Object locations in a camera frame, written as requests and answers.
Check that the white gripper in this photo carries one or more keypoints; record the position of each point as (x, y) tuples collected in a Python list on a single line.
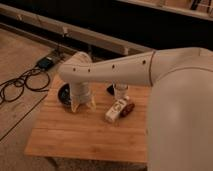
[(80, 93)]

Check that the black eraser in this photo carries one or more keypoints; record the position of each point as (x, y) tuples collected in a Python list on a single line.
[(110, 90)]

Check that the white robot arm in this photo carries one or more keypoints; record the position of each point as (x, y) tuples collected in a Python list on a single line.
[(180, 108)]

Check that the black bowl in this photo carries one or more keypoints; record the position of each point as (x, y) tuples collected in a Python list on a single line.
[(64, 95)]

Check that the white carton box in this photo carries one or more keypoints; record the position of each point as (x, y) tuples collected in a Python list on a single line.
[(116, 109)]

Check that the clear glass cup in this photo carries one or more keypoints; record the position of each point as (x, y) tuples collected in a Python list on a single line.
[(120, 90)]

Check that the brown small bottle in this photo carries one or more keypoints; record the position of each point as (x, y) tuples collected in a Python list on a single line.
[(128, 109)]

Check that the black power adapter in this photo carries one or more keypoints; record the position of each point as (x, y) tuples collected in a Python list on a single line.
[(46, 63)]

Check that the long wooden beam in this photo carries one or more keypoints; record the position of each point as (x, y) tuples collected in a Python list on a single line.
[(70, 31)]

